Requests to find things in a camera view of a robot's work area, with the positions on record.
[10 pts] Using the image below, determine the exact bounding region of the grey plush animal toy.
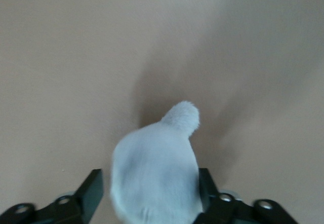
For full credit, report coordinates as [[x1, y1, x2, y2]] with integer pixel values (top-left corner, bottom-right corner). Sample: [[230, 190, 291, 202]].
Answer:
[[110, 100, 205, 224]]

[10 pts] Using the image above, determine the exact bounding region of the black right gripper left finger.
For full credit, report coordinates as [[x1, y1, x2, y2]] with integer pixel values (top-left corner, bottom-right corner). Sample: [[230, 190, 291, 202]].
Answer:
[[0, 169, 104, 224]]

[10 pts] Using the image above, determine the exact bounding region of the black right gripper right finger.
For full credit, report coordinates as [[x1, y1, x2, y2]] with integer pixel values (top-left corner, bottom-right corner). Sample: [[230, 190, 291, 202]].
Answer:
[[194, 168, 299, 224]]

